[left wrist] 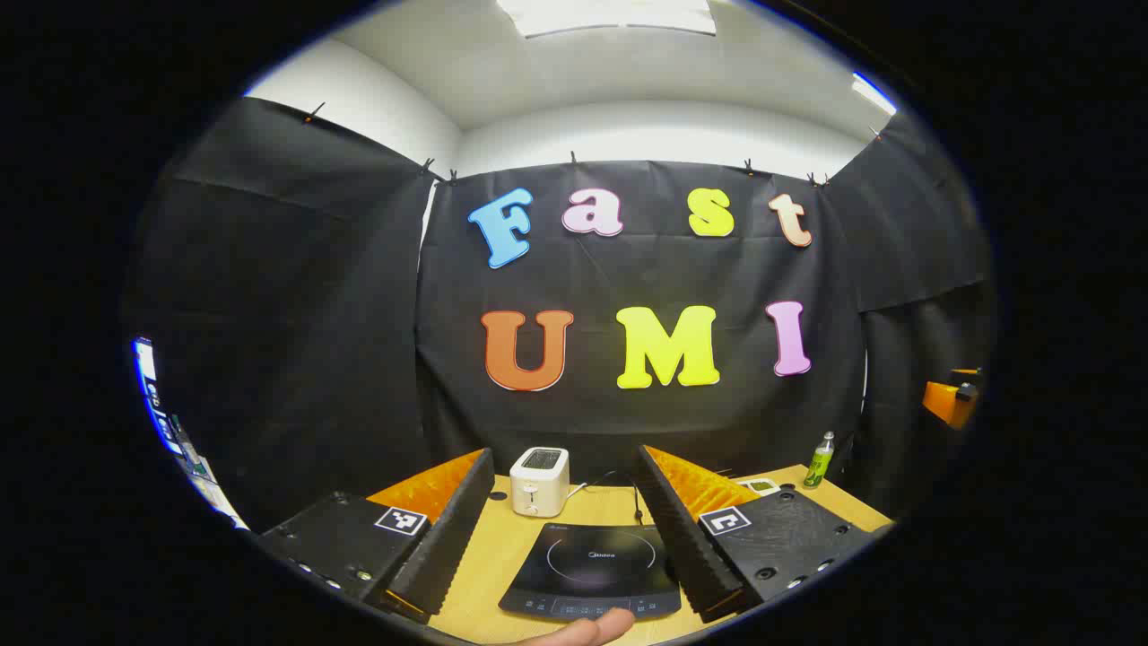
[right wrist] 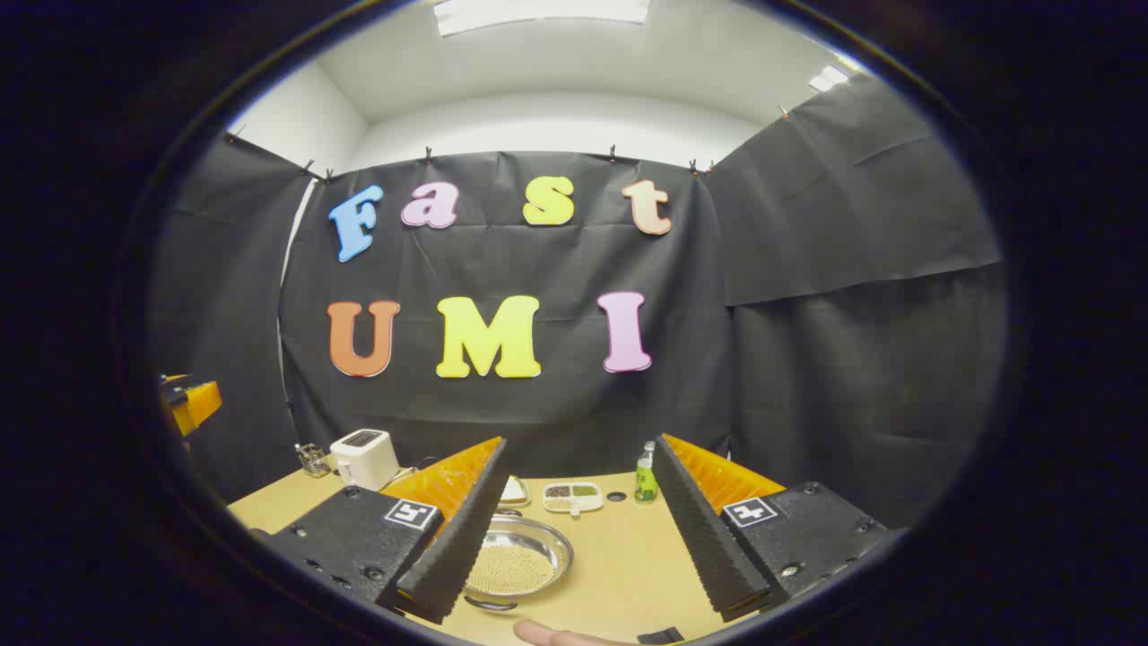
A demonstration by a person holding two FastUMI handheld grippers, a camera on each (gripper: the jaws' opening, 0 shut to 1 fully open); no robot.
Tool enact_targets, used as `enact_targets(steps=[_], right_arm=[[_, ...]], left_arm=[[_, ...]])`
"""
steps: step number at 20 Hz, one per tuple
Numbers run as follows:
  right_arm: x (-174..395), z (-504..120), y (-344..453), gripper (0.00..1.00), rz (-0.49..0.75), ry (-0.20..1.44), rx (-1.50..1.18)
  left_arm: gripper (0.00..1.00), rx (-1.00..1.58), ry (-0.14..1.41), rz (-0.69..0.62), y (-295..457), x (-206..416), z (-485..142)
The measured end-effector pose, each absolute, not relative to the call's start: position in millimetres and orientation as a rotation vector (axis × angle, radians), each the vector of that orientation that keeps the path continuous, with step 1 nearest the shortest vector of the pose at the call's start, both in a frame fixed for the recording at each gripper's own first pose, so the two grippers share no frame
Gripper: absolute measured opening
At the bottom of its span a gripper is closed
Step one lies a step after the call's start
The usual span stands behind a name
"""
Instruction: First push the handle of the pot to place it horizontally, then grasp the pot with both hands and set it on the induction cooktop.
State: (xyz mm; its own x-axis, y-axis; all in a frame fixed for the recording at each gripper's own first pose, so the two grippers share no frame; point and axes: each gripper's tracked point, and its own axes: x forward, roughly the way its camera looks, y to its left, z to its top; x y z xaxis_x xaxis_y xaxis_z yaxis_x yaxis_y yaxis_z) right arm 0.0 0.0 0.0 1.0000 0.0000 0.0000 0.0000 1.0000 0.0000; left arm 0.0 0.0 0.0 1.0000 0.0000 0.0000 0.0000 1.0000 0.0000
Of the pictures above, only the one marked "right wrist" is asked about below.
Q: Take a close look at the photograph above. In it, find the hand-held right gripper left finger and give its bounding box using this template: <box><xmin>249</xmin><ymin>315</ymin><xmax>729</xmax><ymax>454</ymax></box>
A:
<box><xmin>260</xmin><ymin>436</ymin><xmax>509</xmax><ymax>626</ymax></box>

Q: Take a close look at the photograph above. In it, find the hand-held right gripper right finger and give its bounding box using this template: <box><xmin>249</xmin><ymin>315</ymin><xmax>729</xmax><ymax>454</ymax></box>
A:
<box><xmin>652</xmin><ymin>433</ymin><xmax>891</xmax><ymax>623</ymax></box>

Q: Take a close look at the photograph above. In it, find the stainless steel pot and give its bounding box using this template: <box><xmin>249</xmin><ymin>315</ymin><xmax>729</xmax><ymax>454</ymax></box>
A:
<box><xmin>462</xmin><ymin>511</ymin><xmax>575</xmax><ymax>614</ymax></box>

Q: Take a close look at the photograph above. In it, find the pile of soybeans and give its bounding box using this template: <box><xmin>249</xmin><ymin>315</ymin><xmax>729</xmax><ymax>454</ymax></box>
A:
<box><xmin>468</xmin><ymin>545</ymin><xmax>557</xmax><ymax>597</ymax></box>

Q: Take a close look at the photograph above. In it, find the green drink bottle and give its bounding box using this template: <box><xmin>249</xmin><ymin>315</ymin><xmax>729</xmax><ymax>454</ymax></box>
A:
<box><xmin>634</xmin><ymin>441</ymin><xmax>660</xmax><ymax>502</ymax></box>

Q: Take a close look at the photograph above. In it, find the white toaster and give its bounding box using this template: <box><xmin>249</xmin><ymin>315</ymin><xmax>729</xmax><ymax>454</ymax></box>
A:
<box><xmin>329</xmin><ymin>429</ymin><xmax>401</xmax><ymax>492</ymax></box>

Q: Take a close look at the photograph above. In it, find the white divided bean tray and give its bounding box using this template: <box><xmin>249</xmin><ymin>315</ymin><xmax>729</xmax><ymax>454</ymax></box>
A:
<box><xmin>542</xmin><ymin>482</ymin><xmax>604</xmax><ymax>514</ymax></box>

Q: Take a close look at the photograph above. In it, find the black backdrop cloth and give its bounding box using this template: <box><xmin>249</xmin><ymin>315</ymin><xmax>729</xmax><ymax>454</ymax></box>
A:
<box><xmin>148</xmin><ymin>72</ymin><xmax>1005</xmax><ymax>530</ymax></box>

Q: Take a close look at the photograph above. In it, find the large ceiling light panel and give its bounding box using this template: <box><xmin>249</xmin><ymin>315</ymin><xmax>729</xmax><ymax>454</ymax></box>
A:
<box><xmin>433</xmin><ymin>0</ymin><xmax>651</xmax><ymax>37</ymax></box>

